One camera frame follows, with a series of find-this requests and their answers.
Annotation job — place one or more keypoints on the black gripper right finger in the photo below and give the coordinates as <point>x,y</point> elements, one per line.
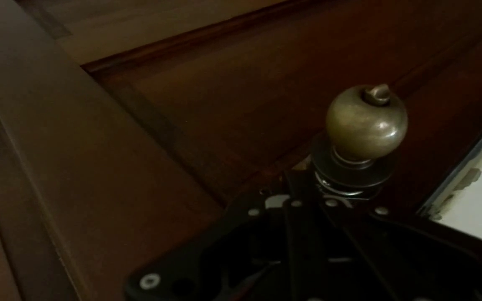
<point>397,261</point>

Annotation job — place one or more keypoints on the brass round door knob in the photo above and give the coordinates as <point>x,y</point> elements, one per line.
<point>363,127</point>

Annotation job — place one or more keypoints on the dark brown wooden door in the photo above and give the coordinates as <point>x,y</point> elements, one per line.
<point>141,139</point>

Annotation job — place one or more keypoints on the small brass lock turn button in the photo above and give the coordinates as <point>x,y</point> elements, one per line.
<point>377,94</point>

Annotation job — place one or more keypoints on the white door frame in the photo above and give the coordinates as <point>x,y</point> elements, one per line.
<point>475,194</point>

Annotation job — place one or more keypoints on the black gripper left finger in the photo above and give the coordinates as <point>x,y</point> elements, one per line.
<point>241,256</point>

